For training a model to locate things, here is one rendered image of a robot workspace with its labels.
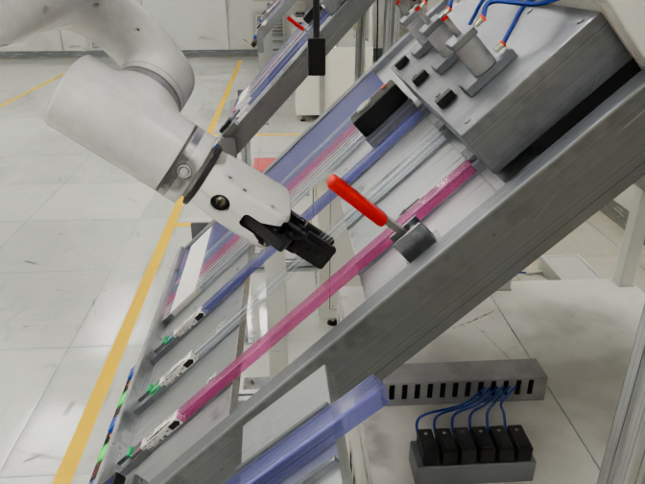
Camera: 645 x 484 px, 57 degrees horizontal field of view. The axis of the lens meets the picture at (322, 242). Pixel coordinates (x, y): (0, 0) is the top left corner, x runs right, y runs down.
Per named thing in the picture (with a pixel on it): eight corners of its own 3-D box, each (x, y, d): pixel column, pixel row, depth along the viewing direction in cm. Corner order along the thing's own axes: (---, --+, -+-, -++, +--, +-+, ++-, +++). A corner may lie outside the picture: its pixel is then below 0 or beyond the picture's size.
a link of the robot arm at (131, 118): (181, 146, 70) (146, 203, 65) (78, 80, 66) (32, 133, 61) (208, 106, 64) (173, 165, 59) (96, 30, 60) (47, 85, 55)
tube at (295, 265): (155, 398, 77) (148, 393, 76) (157, 391, 78) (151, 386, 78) (461, 126, 64) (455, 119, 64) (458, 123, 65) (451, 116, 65)
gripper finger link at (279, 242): (268, 240, 61) (300, 246, 65) (229, 193, 64) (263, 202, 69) (261, 249, 61) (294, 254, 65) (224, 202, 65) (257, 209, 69)
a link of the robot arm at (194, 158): (190, 138, 59) (217, 156, 60) (202, 117, 67) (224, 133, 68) (148, 203, 61) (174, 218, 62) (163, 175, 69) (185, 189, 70)
